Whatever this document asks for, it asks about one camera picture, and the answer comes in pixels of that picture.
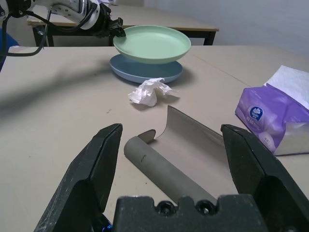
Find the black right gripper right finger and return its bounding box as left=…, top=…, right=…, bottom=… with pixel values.
left=221, top=124, right=309, bottom=232

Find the beige side table black frame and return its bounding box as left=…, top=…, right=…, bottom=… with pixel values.
left=26, top=4, right=220, bottom=48

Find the blue object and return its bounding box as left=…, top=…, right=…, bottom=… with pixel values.
left=0, top=26, right=19, bottom=72

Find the white tissue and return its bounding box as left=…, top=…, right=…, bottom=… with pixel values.
left=127, top=77, right=179, bottom=107

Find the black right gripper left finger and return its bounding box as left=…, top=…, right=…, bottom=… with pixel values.
left=33, top=123, right=123, bottom=232

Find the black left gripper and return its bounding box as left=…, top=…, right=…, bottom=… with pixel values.
left=93, top=4, right=127, bottom=39

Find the blue plate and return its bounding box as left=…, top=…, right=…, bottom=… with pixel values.
left=109, top=53, right=184, bottom=84

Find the purple tissue pack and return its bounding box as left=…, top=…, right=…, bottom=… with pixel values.
left=234, top=64, right=309, bottom=157

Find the green plate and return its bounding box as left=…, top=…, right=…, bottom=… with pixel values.
left=112, top=25, right=192, bottom=65

